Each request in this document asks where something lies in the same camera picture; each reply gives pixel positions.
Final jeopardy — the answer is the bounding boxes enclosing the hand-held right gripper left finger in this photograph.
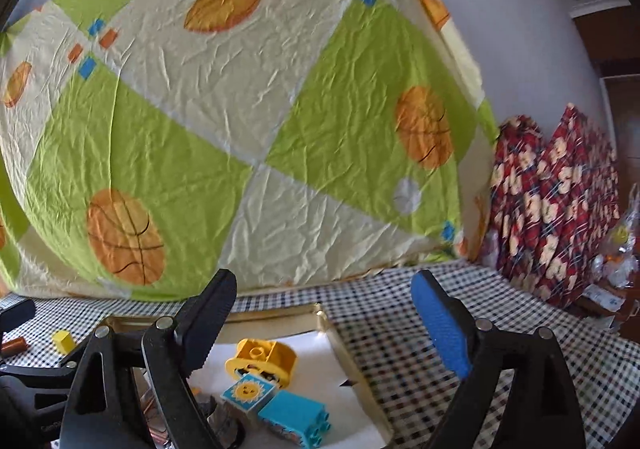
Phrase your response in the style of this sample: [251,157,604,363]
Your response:
[57,269,238,449]

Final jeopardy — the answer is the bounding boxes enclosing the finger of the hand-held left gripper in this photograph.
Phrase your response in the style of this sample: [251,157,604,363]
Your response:
[0,360,77,386]
[0,299,37,331]

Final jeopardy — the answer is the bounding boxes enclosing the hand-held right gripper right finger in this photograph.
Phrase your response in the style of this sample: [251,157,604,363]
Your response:
[410,270,589,449]

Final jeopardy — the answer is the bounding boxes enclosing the gold rimmed tray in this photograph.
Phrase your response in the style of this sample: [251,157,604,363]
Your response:
[100,303,396,449]

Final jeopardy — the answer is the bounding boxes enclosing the blue toy building block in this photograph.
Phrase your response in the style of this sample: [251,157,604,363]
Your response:
[257,390,332,447]

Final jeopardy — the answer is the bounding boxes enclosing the small yellow cube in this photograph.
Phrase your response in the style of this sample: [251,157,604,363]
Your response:
[52,330,76,356]

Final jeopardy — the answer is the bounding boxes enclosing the checkered tablecloth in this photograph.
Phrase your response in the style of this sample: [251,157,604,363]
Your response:
[0,261,640,449]

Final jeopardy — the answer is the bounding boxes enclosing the yellow toy building block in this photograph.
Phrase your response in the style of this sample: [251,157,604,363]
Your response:
[225,338,298,390]

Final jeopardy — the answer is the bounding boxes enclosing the sun print toy block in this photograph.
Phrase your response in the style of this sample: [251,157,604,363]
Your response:
[220,374,278,430]

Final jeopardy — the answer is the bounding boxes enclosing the white paper sheet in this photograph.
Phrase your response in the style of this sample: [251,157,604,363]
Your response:
[190,331,389,449]

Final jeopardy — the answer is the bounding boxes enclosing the red plaid bear cloth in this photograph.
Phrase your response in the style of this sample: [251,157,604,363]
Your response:
[482,104,622,307]

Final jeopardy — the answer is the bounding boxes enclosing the clear plastic bags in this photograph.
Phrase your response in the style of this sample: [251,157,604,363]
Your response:
[582,209,640,330]

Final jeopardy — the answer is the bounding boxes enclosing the basketball print bed sheet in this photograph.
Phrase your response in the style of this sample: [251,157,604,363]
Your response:
[0,0,501,302]

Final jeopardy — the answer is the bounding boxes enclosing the wooden cabinet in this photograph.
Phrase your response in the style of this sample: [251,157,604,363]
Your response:
[570,0,640,210]

